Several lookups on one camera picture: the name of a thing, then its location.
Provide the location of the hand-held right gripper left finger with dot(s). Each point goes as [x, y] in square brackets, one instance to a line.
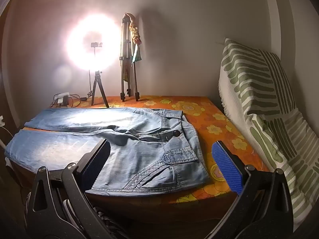
[97, 165]

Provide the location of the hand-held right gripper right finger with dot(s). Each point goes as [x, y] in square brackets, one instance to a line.
[228, 166]

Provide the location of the blue denim pants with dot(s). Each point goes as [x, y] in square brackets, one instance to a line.
[139, 159]

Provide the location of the orange floral bedspread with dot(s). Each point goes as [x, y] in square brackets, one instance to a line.
[219, 119]

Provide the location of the person's zebra striped leg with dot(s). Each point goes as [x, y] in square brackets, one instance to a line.
[104, 220]

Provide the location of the black power adapter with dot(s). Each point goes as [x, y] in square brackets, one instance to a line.
[65, 101]

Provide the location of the white power strip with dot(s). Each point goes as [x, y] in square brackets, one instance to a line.
[59, 97]

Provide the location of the small black tripod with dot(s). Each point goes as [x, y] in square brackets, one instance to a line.
[96, 79]

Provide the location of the black phone holder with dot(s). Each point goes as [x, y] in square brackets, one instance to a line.
[96, 45]

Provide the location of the colourful patterned cloth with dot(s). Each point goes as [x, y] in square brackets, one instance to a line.
[135, 32]

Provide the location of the white wall plug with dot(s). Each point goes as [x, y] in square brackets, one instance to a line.
[2, 121]

